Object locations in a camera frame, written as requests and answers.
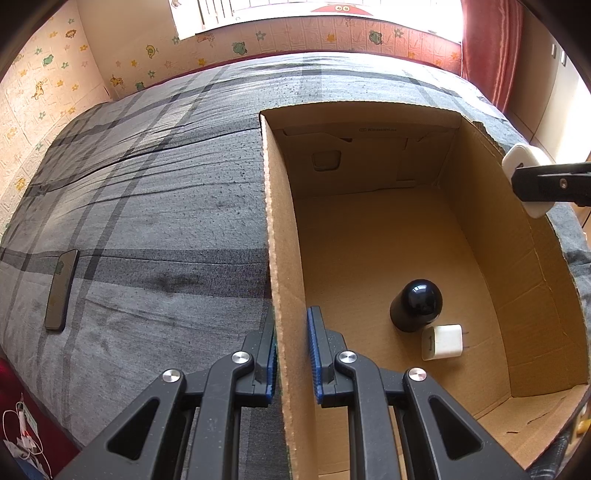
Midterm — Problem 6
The red curtain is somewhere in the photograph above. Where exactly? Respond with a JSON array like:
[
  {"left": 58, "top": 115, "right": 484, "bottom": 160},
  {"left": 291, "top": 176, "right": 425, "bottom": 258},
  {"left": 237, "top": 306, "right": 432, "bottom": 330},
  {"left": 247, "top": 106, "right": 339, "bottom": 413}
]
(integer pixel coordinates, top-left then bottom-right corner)
[{"left": 462, "top": 0, "right": 525, "bottom": 112}]

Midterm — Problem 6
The grey plaid blanket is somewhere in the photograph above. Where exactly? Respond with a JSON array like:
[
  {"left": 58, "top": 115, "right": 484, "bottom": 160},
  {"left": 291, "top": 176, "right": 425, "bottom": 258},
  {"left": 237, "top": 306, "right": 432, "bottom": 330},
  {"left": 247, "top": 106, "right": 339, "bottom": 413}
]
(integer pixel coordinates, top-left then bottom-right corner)
[{"left": 0, "top": 51, "right": 591, "bottom": 480}]

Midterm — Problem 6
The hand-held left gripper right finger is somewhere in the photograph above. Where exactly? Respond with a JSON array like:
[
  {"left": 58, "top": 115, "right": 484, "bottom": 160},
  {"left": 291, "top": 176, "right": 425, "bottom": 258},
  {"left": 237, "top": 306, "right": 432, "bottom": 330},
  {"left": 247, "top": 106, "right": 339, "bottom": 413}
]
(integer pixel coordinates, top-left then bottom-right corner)
[{"left": 307, "top": 305, "right": 532, "bottom": 480}]

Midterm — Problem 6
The small white charger plug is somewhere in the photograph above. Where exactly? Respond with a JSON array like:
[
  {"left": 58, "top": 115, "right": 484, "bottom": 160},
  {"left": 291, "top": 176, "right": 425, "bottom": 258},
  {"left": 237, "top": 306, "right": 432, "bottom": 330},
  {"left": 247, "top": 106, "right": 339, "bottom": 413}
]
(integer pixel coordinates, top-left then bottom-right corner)
[{"left": 421, "top": 324, "right": 472, "bottom": 361}]

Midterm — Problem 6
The cream wardrobe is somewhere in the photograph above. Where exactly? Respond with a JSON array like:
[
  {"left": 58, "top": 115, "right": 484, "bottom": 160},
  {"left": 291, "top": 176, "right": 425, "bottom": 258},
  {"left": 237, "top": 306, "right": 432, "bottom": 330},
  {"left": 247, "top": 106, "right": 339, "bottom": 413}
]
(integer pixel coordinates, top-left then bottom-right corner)
[{"left": 505, "top": 9, "right": 591, "bottom": 162}]

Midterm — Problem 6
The window with metal grille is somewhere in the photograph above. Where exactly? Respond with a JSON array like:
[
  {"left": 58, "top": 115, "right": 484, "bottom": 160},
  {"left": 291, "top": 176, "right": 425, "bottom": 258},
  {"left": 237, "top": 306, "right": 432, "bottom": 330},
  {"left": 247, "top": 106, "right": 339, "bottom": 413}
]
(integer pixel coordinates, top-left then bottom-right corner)
[{"left": 171, "top": 0, "right": 465, "bottom": 40}]

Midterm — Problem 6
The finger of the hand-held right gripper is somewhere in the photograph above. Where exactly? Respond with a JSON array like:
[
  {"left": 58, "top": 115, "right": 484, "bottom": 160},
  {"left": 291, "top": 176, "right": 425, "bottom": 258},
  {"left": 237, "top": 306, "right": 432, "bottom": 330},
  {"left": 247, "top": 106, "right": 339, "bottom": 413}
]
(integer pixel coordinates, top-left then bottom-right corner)
[{"left": 510, "top": 161, "right": 591, "bottom": 207}]

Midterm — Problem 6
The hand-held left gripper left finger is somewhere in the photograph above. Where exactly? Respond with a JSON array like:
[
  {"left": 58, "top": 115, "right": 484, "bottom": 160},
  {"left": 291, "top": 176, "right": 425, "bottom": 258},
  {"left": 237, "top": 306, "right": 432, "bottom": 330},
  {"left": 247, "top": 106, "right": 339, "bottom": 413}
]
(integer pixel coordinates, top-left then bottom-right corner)
[{"left": 55, "top": 318, "right": 278, "bottom": 480}]

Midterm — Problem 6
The brown cardboard box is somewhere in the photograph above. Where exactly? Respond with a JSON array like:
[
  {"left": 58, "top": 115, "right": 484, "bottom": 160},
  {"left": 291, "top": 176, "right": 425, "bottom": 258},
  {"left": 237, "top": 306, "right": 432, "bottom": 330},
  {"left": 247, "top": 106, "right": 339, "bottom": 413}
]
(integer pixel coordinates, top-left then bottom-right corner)
[{"left": 259, "top": 102, "right": 591, "bottom": 480}]

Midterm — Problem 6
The white power strip with cables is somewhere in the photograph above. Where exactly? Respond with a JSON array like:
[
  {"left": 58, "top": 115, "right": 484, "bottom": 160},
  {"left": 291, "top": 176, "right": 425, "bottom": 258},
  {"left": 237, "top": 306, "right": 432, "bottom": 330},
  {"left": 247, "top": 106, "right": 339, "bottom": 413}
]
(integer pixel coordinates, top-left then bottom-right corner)
[{"left": 2, "top": 394, "right": 47, "bottom": 467}]

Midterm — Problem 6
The large white charger plug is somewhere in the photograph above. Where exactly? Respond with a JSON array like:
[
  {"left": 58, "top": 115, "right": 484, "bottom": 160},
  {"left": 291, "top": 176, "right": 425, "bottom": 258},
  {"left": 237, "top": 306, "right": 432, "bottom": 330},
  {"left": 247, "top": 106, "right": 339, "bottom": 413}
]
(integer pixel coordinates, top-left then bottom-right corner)
[{"left": 502, "top": 143, "right": 566, "bottom": 219}]

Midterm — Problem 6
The red mattress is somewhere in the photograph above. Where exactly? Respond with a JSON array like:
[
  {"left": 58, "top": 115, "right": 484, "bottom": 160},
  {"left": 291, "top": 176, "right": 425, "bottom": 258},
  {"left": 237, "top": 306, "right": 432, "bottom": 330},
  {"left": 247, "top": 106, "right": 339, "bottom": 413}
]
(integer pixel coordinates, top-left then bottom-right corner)
[{"left": 0, "top": 44, "right": 462, "bottom": 480}]

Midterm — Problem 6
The black smartphone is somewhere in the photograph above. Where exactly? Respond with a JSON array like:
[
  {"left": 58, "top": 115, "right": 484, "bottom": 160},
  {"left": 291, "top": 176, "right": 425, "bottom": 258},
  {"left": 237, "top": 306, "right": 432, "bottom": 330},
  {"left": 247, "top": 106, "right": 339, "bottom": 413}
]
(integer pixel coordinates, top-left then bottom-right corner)
[{"left": 45, "top": 249, "right": 79, "bottom": 330}]

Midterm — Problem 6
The black domed cylinder device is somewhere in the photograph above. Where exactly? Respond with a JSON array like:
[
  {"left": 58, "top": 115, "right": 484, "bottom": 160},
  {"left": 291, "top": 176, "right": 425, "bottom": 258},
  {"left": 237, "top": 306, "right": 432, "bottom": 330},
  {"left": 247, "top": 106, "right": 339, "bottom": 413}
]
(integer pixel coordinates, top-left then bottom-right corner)
[{"left": 389, "top": 278, "right": 444, "bottom": 333}]

